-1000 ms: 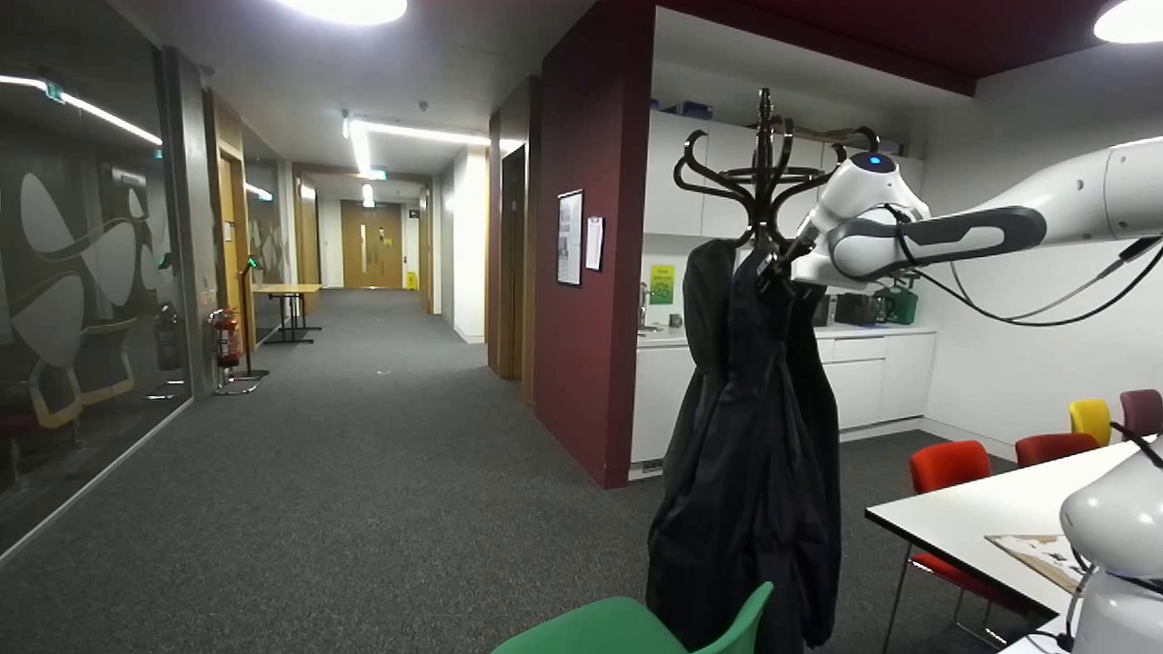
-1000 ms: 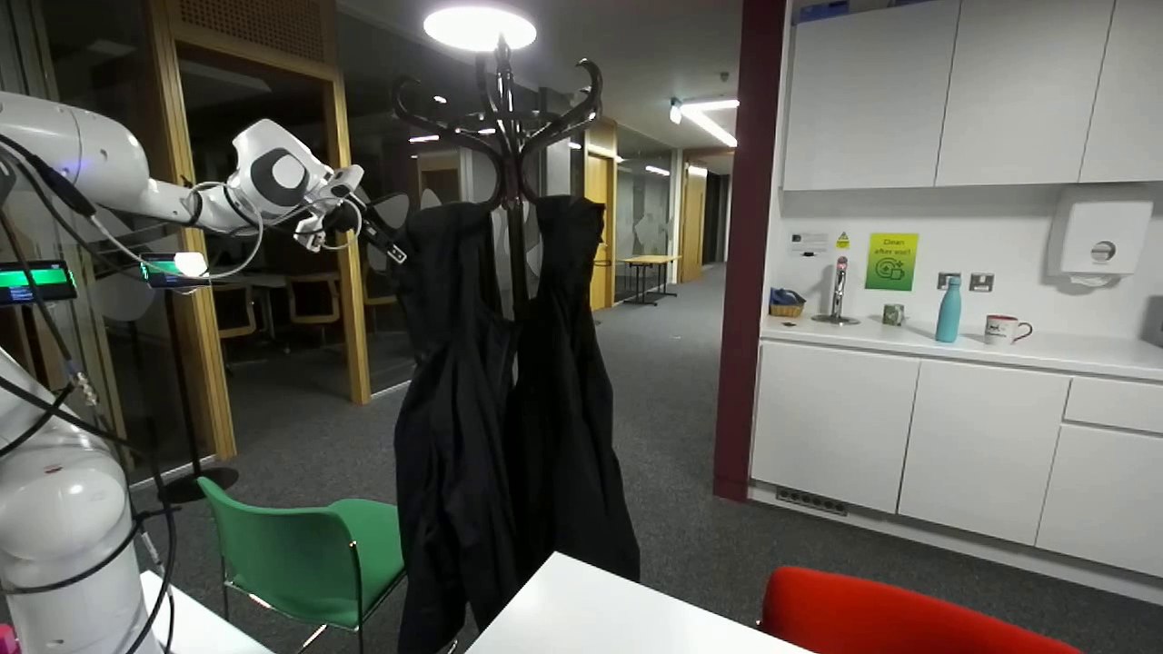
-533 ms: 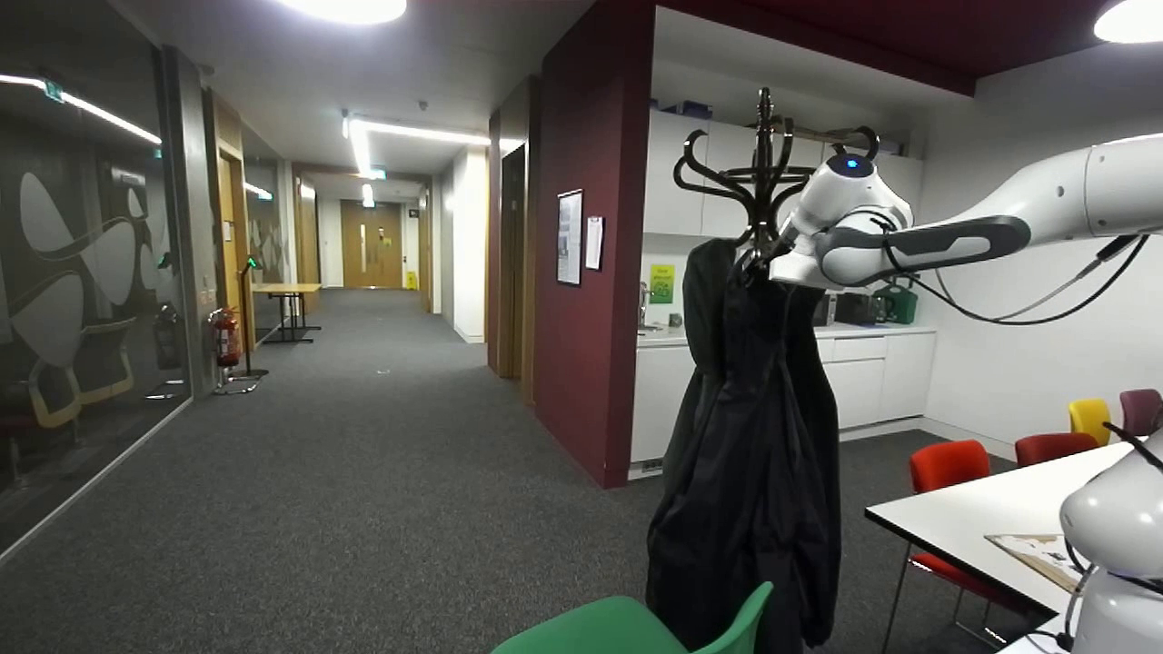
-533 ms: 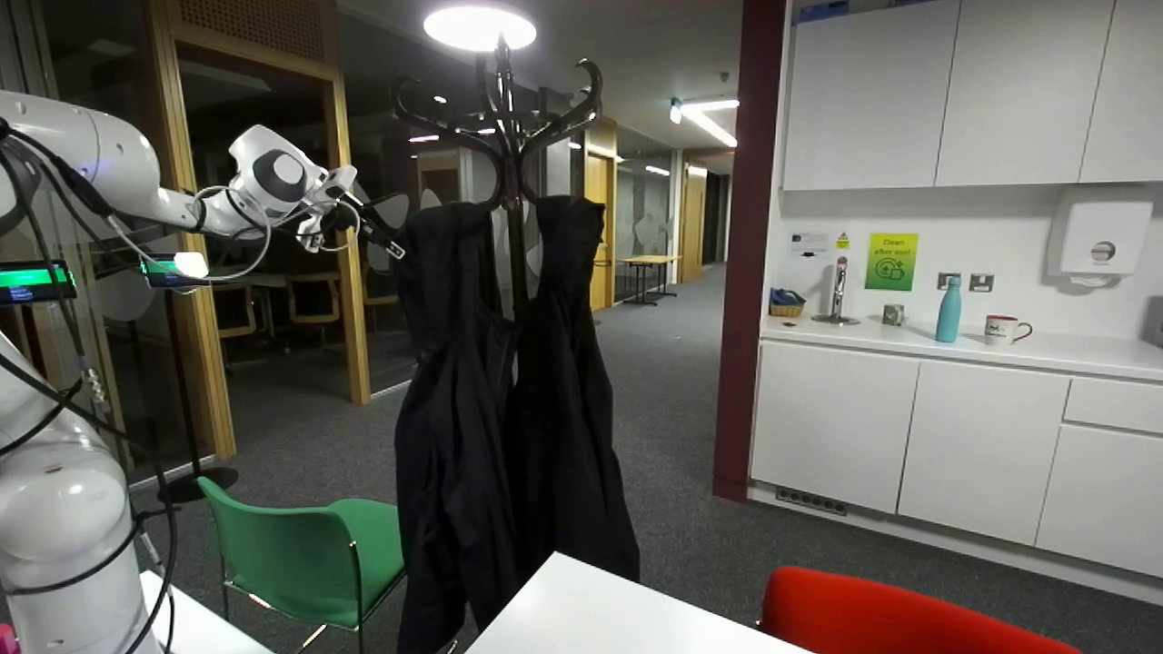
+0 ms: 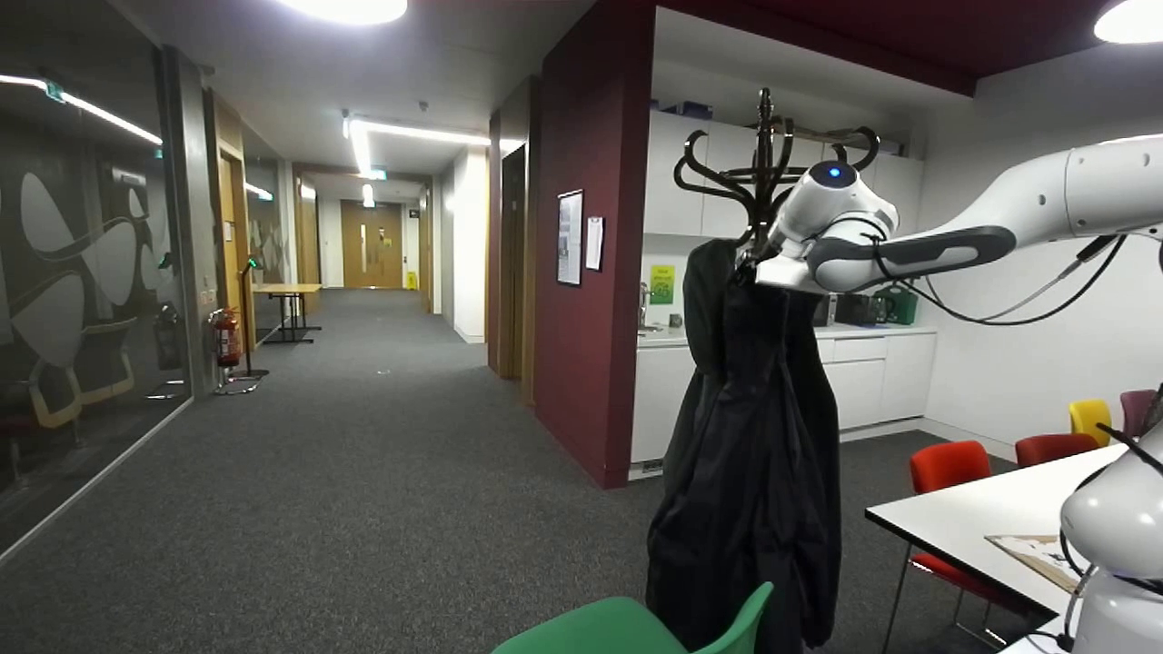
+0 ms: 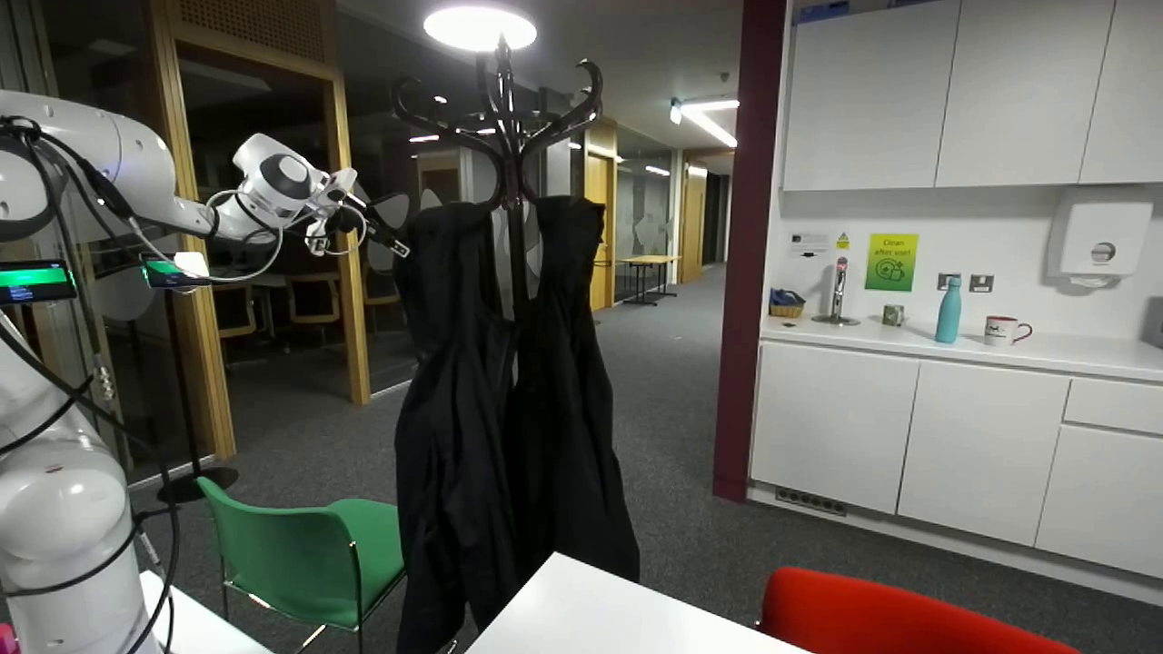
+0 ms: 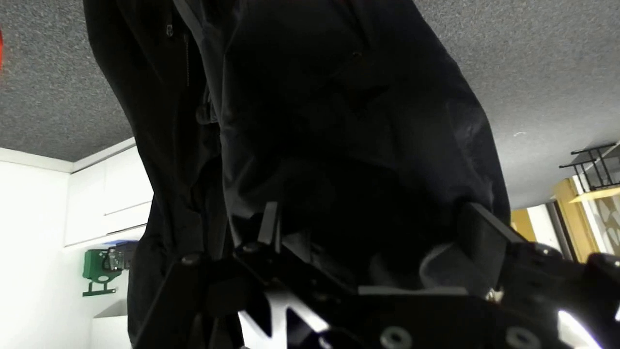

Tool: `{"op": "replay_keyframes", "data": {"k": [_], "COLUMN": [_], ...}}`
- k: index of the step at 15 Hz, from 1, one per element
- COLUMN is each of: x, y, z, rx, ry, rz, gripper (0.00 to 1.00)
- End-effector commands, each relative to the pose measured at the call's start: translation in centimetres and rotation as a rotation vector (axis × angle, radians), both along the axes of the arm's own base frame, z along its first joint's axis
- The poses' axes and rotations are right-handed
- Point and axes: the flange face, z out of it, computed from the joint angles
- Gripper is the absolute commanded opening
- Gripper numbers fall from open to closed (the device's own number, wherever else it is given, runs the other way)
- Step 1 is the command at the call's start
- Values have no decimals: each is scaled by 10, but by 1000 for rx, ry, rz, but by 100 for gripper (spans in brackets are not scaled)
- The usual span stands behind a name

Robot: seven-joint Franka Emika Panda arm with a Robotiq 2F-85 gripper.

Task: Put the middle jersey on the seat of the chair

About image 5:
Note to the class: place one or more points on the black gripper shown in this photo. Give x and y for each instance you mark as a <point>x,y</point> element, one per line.
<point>762,250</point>

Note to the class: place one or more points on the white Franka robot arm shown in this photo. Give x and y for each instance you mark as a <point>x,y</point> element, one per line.
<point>1090,183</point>

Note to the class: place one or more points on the red chair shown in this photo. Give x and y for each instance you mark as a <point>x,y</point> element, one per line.
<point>951,467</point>
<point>1050,449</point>

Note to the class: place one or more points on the yellow chair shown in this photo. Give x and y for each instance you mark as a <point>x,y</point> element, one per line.
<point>1090,418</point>

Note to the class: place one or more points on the green plastic chair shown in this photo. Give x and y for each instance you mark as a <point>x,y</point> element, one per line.
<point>606,627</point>

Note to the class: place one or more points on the purple chair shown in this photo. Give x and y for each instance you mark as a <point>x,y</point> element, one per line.
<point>1138,411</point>

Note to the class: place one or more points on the black bentwood coat rack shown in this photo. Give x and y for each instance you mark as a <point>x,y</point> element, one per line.
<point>729,183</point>

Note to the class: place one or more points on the black countertop appliance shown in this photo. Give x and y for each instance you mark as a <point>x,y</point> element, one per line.
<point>855,309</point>

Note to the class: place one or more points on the white lower kitchen cabinets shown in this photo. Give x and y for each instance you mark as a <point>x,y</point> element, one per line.
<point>872,377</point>

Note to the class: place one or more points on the white table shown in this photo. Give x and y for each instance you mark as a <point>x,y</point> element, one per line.
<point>984,513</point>

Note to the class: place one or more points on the ceiling strip light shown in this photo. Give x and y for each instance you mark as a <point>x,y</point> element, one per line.
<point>413,134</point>

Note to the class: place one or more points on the wooden hallway door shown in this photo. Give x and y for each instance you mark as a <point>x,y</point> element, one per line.
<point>371,250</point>

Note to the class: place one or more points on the printed sheet on table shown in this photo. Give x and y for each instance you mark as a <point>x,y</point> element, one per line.
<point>1044,556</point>

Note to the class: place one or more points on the wooden hallway table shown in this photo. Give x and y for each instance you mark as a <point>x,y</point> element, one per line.
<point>290,294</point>

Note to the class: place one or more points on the red fire extinguisher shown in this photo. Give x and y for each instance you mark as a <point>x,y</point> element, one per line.
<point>228,341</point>

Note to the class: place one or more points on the green wall poster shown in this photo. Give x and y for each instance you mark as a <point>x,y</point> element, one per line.
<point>661,286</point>

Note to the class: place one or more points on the white upper wall cabinets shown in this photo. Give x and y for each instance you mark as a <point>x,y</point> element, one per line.
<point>678,183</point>

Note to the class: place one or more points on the white paper wall notice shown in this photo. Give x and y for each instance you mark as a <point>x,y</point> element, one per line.
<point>594,243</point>

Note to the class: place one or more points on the framed wall notice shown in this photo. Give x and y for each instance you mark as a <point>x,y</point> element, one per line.
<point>569,238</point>

